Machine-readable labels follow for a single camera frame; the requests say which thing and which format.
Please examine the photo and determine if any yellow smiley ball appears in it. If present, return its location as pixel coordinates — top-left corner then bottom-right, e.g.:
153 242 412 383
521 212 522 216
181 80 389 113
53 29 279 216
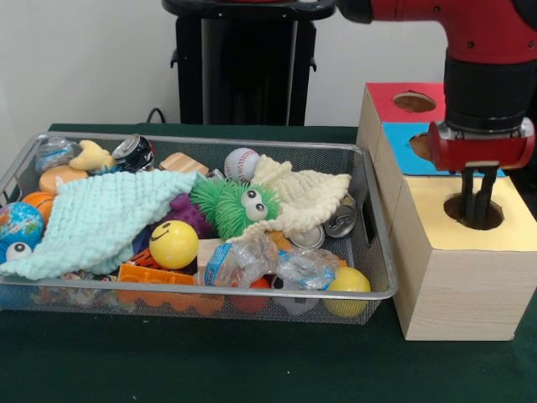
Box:
149 220 200 270

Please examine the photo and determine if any mint knitted cloth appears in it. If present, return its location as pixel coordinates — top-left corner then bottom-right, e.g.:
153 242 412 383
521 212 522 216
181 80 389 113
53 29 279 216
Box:
0 170 198 280

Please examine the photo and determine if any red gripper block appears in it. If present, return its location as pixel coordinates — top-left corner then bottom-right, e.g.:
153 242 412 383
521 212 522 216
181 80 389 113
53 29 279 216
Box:
427 121 537 223

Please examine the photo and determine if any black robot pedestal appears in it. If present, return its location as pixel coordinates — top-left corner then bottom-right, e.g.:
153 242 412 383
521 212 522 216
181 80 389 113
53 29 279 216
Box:
161 0 336 127

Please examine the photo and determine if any wooden three-hole box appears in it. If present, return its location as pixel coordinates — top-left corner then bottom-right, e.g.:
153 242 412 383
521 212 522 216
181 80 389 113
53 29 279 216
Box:
356 82 529 342

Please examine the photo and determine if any crushed clear plastic bottle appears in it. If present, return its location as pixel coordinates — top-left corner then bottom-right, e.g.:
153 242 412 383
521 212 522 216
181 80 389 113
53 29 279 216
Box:
193 234 280 289

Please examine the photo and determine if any silver mesh bin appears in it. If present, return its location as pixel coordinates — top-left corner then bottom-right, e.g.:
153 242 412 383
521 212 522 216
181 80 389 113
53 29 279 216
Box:
0 131 399 327

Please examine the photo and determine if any globe print ball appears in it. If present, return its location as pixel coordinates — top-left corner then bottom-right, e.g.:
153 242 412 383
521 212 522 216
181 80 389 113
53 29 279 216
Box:
0 201 46 253

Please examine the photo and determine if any green spiky toy with eyes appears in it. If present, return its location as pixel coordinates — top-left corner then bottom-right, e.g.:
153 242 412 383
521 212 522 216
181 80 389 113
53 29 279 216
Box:
190 178 282 243

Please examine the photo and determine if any striped wooden block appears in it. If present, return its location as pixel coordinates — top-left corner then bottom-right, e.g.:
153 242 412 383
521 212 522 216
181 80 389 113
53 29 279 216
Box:
159 153 210 176

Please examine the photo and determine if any plain yellow ball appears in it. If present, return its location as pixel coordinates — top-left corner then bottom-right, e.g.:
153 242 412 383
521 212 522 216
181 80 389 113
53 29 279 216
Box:
325 267 373 318

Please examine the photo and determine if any white baseball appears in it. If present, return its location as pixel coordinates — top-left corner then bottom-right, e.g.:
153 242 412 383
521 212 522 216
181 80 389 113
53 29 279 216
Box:
223 147 261 181

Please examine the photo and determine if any cream knitted cloth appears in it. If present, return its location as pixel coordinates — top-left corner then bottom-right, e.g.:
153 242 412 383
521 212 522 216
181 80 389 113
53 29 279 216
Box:
228 154 352 243

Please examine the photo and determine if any small orange basketball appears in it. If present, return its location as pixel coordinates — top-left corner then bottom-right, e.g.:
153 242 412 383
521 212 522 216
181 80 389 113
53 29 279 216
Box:
21 191 58 223

